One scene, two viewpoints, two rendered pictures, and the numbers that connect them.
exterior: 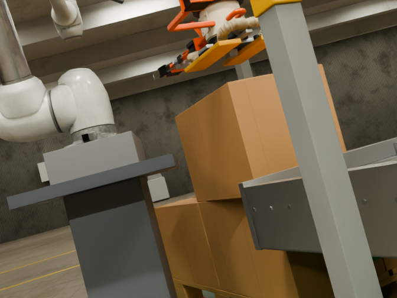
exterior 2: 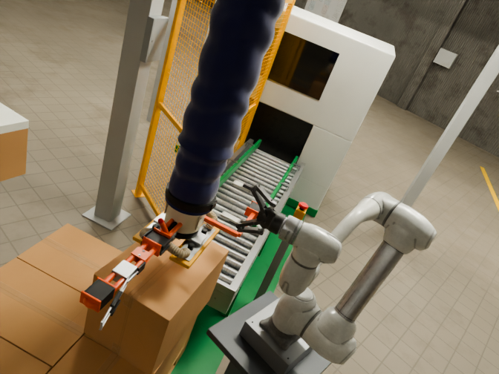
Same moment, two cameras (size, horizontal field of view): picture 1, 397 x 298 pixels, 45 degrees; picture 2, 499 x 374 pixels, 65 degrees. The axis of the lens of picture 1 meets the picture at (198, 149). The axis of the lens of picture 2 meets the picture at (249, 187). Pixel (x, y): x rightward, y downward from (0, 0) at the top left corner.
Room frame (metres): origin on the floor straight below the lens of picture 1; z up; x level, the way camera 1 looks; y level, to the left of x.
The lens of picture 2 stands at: (3.04, 0.80, 2.30)
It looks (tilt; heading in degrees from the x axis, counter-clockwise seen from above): 29 degrees down; 214
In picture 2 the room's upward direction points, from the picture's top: 21 degrees clockwise
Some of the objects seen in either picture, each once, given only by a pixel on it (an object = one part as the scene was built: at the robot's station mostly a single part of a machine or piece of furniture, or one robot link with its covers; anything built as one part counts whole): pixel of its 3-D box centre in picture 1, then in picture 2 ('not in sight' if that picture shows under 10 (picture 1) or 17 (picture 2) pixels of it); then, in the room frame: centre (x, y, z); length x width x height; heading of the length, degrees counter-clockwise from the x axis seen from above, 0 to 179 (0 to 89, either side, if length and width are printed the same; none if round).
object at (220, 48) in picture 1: (210, 52); (197, 240); (1.91, -0.14, 1.12); 0.34 x 0.10 x 0.05; 25
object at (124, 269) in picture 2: (182, 62); (124, 272); (2.37, -0.04, 1.22); 0.07 x 0.07 x 0.04; 25
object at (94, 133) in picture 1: (93, 138); (287, 323); (1.63, 0.34, 0.88); 0.22 x 0.18 x 0.06; 179
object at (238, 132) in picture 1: (253, 139); (160, 289); (1.96, -0.23, 0.74); 0.60 x 0.40 x 0.40; 22
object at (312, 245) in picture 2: not in sight; (316, 246); (1.96, 0.40, 1.57); 0.16 x 0.11 x 0.13; 114
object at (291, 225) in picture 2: not in sight; (289, 228); (2.00, 0.30, 1.58); 0.09 x 0.06 x 0.09; 24
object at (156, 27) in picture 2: not in sight; (154, 39); (1.34, -1.56, 1.62); 0.20 x 0.05 x 0.30; 26
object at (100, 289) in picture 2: (173, 69); (98, 294); (2.50, 0.02, 1.23); 0.08 x 0.07 x 0.05; 25
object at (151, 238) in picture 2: (199, 47); (156, 241); (2.18, -0.13, 1.23); 0.10 x 0.08 x 0.06; 115
